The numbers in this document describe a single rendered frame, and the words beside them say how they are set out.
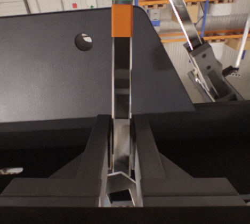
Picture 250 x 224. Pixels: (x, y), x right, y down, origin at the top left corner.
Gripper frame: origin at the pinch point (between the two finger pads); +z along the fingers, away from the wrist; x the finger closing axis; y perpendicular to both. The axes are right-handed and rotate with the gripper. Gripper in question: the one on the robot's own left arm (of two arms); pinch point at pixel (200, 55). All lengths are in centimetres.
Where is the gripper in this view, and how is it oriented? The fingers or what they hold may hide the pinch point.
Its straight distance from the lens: 28.3
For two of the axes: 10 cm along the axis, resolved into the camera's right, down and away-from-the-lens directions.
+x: 1.6, 6.9, -7.1
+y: 8.1, -5.0, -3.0
